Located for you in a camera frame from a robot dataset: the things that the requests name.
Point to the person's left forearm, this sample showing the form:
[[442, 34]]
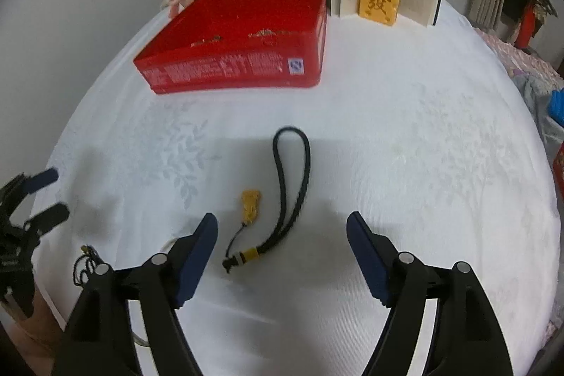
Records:
[[26, 345]]

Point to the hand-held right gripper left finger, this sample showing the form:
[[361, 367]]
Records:
[[198, 261]]

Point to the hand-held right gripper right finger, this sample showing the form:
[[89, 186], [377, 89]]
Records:
[[368, 257]]

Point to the red tin box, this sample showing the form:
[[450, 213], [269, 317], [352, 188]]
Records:
[[229, 67]]

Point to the small red printed box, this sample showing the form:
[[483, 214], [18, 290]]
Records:
[[559, 173]]

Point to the pink floral blanket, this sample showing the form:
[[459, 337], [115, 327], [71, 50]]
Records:
[[524, 59]]

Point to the blue cloth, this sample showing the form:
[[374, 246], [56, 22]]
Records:
[[557, 105]]

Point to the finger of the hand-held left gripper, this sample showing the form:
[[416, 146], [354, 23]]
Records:
[[42, 178], [50, 216]]

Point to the red fire extinguisher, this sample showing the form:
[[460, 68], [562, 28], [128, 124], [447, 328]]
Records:
[[526, 28]]

